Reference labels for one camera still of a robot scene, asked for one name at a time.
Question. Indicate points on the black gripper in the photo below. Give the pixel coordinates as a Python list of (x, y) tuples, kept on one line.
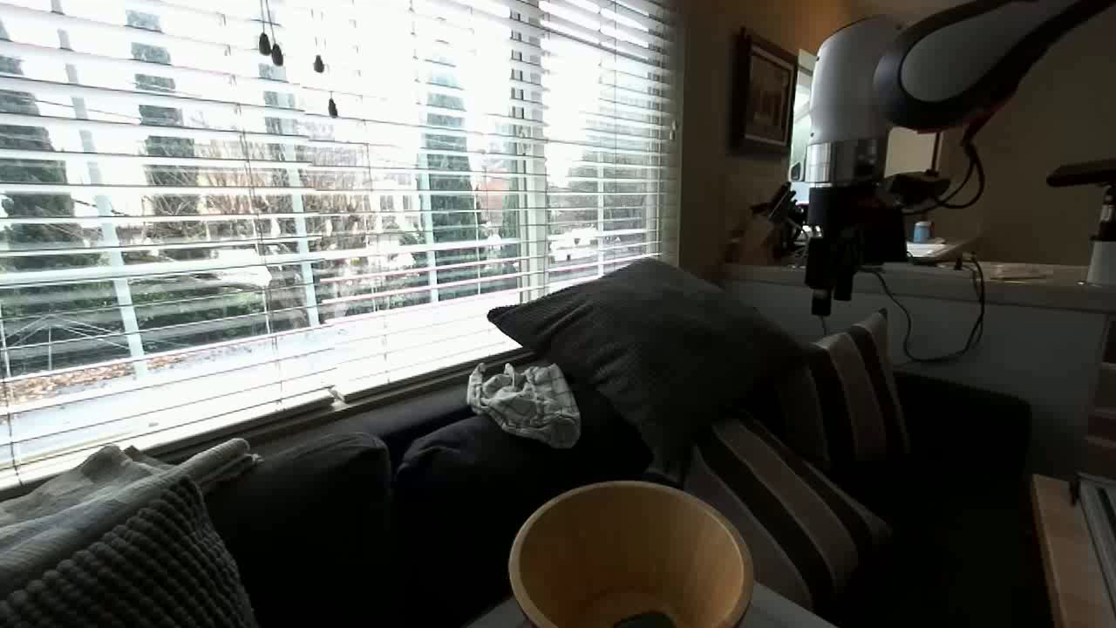
[(858, 219)]

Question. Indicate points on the dark gray textured pillow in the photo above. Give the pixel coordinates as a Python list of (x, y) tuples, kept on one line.
[(664, 350)]

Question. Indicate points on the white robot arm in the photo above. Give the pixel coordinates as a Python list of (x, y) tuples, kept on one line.
[(855, 81)]

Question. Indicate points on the black and beige striped pillow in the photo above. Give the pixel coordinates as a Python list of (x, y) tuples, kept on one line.
[(848, 394), (789, 501)]

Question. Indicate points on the gray knit pillow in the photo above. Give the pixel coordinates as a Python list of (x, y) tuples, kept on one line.
[(127, 569)]

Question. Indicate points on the knife block with knives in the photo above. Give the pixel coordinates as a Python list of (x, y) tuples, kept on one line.
[(784, 219)]

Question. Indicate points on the small blue cup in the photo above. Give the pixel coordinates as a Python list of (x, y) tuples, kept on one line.
[(921, 232)]

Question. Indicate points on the white counter ledge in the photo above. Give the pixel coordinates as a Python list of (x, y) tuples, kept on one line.
[(1023, 280)]

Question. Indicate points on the dark sofa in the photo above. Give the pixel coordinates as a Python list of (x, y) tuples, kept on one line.
[(952, 523)]

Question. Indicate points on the white spray bottle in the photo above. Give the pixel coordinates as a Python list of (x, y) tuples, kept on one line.
[(1105, 244)]

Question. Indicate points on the crumpled silver white bag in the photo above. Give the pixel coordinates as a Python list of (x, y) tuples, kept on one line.
[(525, 403)]

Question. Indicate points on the light wooden bucket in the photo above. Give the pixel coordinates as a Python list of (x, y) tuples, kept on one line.
[(630, 558)]

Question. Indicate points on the light wooden side table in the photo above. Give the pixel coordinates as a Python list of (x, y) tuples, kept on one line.
[(1064, 558)]

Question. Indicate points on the white window blinds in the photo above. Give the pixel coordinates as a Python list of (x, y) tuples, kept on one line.
[(290, 209)]

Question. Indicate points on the folded gray blanket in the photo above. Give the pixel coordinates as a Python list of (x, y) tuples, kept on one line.
[(92, 494)]

